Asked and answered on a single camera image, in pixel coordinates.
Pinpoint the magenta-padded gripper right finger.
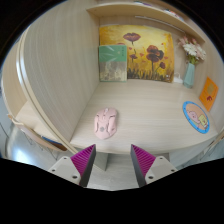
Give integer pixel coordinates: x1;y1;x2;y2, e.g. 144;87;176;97
130;143;178;188

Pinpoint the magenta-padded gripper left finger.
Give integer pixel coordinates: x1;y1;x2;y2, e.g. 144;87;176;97
48;143;97;188

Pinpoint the pink computer mouse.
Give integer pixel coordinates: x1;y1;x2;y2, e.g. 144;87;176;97
93;107;118;140

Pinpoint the round blue-rimmed cartoon mouse pad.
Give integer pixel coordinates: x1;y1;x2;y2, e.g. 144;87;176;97
182;100;211;135

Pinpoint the white power strip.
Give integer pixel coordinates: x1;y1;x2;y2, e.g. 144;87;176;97
173;73;185;84

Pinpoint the orange book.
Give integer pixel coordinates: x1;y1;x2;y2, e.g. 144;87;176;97
198;76;220;113

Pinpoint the pale teal faceted vase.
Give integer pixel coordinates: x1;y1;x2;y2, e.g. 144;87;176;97
182;62;196;89

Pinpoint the green and beige book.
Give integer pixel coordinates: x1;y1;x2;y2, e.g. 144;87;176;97
98;44;128;83

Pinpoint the yellow poppy flower painting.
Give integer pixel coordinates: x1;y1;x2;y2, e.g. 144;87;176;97
98;24;176;83

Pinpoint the pink and white flower bouquet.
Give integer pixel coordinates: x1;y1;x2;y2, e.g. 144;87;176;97
177;34;207;66

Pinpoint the light wooden shelf unit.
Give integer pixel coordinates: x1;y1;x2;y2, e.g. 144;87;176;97
86;0;207;44

